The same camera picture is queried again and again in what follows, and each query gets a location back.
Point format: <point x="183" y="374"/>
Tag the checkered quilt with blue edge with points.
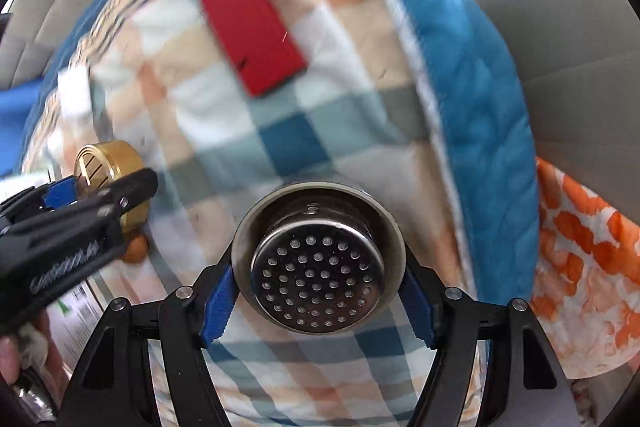
<point x="300" y="107"/>

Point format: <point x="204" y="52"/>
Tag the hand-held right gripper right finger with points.
<point x="417" y="307"/>

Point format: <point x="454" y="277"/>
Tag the person's left hand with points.
<point x="15" y="357"/>

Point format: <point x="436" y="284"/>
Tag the steel perforated sink strainer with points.
<point x="315" y="257"/>

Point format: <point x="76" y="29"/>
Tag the blue cloth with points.
<point x="15" y="127"/>

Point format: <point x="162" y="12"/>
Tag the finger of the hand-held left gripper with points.
<point x="132" y="189"/>
<point x="55" y="194"/>

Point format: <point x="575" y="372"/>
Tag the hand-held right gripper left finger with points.
<point x="218" y="307"/>

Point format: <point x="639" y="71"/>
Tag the white paper with print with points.
<point x="77" y="314"/>

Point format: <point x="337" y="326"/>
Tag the orange and white patterned cloth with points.
<point x="580" y="277"/>

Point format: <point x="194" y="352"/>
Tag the small brown round object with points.
<point x="134" y="249"/>

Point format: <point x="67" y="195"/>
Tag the red flat box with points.
<point x="255" y="32"/>

